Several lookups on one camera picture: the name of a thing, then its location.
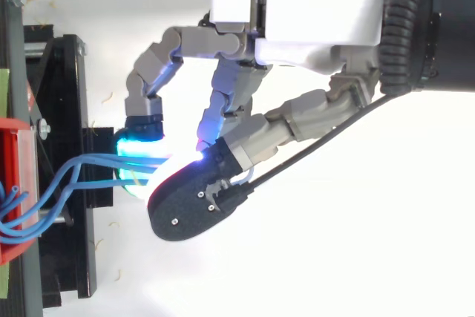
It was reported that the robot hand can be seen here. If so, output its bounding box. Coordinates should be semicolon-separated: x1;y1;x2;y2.
114;0;395;241

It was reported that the blue cable bundle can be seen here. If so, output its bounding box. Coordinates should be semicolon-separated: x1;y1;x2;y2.
0;155;170;246

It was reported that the black stand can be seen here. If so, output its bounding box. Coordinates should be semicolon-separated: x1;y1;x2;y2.
0;0;115;317

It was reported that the red bin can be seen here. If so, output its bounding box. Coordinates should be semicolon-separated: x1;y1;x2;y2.
0;117;40;267

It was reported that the black coiled cable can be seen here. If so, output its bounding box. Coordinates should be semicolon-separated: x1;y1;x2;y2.
379;0;433;97

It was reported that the thin black cable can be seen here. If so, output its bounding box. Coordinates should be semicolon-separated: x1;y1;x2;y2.
249;94;391;189

